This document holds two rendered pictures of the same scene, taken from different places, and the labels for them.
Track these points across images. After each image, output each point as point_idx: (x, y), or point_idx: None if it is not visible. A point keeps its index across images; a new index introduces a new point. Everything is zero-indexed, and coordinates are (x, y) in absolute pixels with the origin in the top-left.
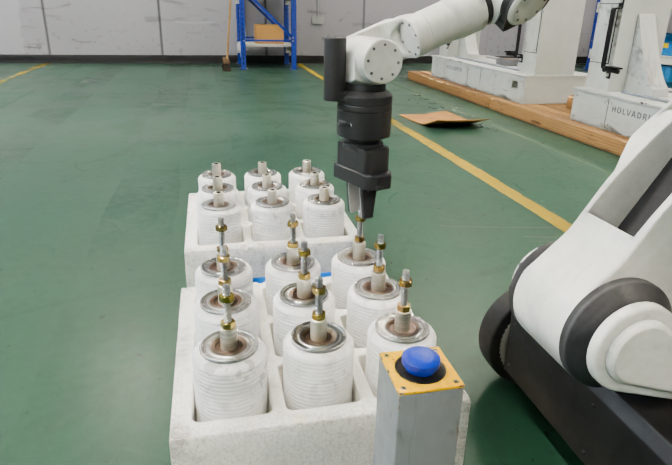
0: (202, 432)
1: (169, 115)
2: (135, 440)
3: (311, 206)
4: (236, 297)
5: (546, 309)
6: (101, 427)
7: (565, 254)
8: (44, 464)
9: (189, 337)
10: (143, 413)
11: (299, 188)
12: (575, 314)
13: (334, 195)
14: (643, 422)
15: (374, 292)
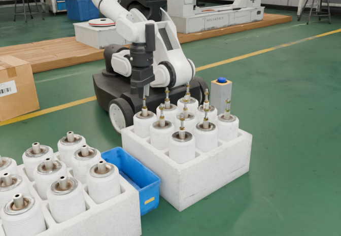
0: (244, 131)
1: None
2: (229, 202)
3: (82, 142)
4: (201, 126)
5: (186, 71)
6: (233, 216)
7: (175, 60)
8: (262, 219)
9: (211, 151)
10: (215, 209)
11: (46, 155)
12: (192, 66)
13: (63, 137)
14: (178, 89)
15: (170, 107)
